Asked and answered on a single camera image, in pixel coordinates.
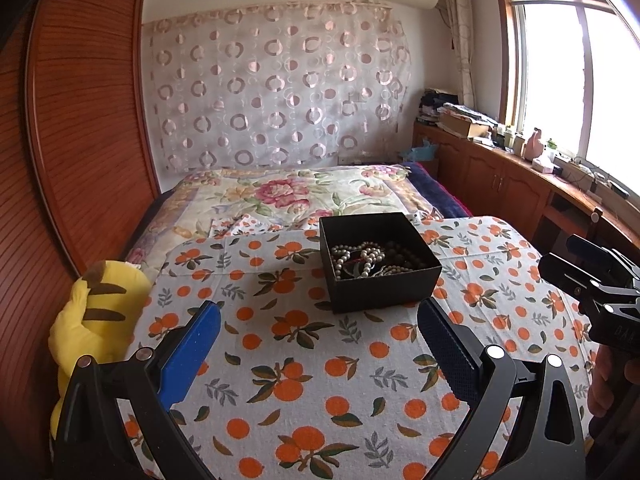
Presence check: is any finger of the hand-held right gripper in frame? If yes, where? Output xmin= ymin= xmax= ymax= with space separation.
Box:
xmin=538 ymin=253 xmax=608 ymax=297
xmin=566 ymin=234 xmax=640 ymax=281

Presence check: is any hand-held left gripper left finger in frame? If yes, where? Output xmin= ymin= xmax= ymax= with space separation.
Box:
xmin=52 ymin=301 xmax=222 ymax=480

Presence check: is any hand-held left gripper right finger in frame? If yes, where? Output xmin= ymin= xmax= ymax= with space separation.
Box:
xmin=417 ymin=297 xmax=586 ymax=480

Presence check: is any black cardboard box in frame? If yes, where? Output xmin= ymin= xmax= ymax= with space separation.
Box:
xmin=318 ymin=211 xmax=443 ymax=315

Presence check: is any brown wooden bead bracelet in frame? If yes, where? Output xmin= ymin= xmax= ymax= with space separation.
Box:
xmin=382 ymin=242 xmax=432 ymax=270

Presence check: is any white pearl bracelet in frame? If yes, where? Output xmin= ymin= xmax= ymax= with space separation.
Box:
xmin=357 ymin=241 xmax=389 ymax=277
xmin=330 ymin=244 xmax=362 ymax=279

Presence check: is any person's right hand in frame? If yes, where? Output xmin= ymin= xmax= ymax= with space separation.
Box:
xmin=587 ymin=347 xmax=640 ymax=442

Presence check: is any orange fruit print cloth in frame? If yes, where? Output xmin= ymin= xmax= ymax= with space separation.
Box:
xmin=122 ymin=215 xmax=598 ymax=480

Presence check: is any wooden cabinet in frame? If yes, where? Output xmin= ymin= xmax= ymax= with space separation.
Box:
xmin=412 ymin=122 xmax=640 ymax=261

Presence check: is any yellow plush toy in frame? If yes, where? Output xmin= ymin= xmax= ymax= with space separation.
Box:
xmin=48 ymin=260 xmax=153 ymax=453

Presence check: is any pink figurine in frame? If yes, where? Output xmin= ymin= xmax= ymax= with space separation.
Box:
xmin=522 ymin=128 xmax=546 ymax=159

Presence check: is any small orange print cloth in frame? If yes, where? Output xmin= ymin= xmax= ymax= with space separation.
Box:
xmin=210 ymin=212 xmax=282 ymax=239

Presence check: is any dark blue blanket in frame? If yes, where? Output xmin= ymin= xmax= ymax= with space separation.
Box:
xmin=407 ymin=161 xmax=473 ymax=221

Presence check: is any stack of books and papers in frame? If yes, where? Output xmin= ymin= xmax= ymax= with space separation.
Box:
xmin=417 ymin=89 xmax=501 ymax=141

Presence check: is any window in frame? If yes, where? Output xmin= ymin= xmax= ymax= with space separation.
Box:
xmin=492 ymin=0 xmax=640 ymax=187

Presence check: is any teal plastic bag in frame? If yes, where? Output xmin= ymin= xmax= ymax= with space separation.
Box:
xmin=402 ymin=140 xmax=440 ymax=163

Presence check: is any floral blanket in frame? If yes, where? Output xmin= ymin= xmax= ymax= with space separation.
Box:
xmin=125 ymin=166 xmax=426 ymax=273

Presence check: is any white window curtain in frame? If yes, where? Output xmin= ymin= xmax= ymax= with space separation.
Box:
xmin=442 ymin=0 xmax=476 ymax=106

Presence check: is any wooden headboard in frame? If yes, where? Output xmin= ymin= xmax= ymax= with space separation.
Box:
xmin=0 ymin=0 xmax=163 ymax=480

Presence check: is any sheer circle pattern curtain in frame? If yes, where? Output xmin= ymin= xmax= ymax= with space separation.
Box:
xmin=141 ymin=1 xmax=413 ymax=173

